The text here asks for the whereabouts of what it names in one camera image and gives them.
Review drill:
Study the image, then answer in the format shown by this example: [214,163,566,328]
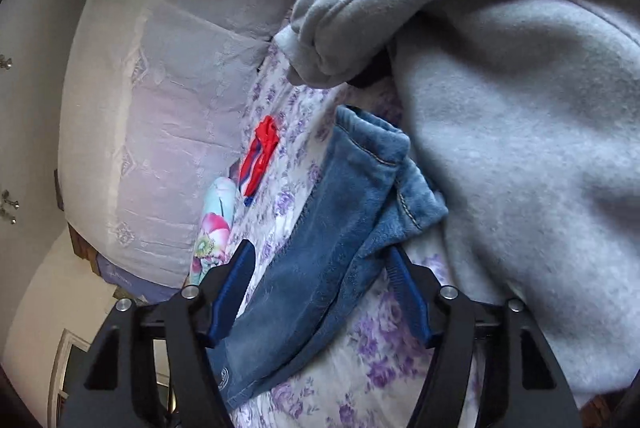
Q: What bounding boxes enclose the white lace pillow cover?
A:
[57,0,312,285]

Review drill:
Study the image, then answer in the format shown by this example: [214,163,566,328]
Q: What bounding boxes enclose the lavender bed sheet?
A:
[94,253,187,306]

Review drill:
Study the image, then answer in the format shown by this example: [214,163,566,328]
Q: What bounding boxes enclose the blue denim pants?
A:
[205,105,449,412]

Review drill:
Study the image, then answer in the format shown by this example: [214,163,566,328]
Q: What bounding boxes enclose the red striped garment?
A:
[237,115,281,209]

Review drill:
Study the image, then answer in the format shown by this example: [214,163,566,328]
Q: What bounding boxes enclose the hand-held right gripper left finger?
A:
[52,238,257,428]

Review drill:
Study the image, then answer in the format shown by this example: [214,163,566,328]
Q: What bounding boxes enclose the purple floral bedspread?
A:
[227,42,501,428]

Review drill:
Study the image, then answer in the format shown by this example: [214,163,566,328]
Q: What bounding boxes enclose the white framed glass door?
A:
[47,328,96,428]

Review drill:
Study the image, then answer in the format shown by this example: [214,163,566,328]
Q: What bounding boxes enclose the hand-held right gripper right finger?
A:
[386,246,585,428]

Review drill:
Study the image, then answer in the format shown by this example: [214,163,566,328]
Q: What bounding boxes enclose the grey fleece garment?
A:
[274,0,640,410]

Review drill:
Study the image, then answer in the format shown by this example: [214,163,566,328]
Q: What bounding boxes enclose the light blue floral pillow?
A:
[187,177,240,289]

